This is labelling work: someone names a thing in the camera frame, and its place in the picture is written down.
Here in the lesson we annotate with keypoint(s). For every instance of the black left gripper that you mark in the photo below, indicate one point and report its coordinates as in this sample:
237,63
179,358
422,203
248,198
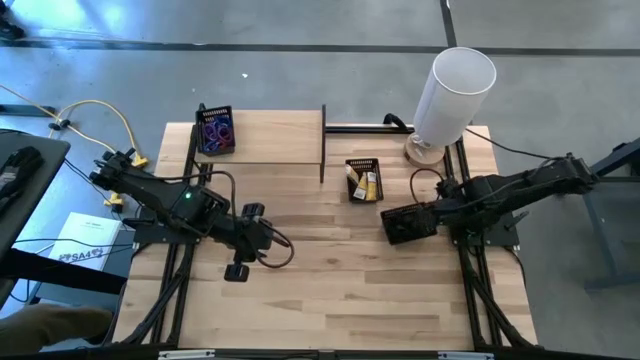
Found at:
250,235

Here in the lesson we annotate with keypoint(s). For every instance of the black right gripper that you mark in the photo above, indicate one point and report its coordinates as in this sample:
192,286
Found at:
445,205

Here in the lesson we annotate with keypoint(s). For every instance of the black plastic slotted basket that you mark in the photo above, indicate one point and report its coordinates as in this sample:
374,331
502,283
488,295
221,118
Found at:
216,131
407,227
377,167

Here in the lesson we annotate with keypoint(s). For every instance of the purple coil wristband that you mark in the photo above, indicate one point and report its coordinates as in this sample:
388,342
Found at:
221,126
211,131

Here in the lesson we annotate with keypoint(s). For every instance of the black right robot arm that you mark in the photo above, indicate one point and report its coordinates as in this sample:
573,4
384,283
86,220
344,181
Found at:
520,190

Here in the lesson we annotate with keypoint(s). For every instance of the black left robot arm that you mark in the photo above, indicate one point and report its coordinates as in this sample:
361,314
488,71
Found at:
165,197

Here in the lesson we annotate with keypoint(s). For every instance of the round wooden lamp base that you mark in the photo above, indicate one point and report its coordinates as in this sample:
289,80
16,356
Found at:
417,155

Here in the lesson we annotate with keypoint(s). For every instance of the white cylindrical lamp shade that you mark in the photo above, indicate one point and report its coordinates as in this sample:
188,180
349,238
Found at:
450,105

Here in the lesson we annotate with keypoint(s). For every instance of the wooden shelf riser black legs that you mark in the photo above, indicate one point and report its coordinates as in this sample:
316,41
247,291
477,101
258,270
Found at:
270,136

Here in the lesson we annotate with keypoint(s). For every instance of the yellow power plug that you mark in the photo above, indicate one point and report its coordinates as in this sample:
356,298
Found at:
115,201
140,161

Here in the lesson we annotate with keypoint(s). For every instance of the grey metal cart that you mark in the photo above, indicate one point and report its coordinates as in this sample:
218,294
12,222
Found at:
600,235

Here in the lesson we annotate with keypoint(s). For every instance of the white printed booklet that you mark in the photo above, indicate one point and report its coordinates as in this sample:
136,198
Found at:
82,235

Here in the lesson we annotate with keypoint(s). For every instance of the black metal beam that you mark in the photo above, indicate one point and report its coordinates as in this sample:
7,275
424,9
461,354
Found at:
60,274

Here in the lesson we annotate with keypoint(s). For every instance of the black side table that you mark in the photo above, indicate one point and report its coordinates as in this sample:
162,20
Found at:
50,155

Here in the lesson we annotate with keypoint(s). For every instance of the person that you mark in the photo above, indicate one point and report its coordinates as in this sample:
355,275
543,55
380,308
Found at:
50,327

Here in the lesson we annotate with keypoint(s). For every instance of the black bag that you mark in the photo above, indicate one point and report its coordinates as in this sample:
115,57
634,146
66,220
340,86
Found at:
17,167

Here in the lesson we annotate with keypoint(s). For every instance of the black floor power strip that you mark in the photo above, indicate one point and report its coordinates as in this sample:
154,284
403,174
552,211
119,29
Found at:
30,110

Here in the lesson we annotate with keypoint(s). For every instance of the person's foot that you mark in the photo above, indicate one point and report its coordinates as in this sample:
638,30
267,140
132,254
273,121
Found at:
9,31

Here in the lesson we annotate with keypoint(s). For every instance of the black aluminium frame rails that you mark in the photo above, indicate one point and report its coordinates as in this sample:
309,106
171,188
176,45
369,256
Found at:
172,300
475,300

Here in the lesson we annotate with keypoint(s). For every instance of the black aluminium frame rail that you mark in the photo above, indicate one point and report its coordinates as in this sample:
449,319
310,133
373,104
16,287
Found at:
360,130
320,354

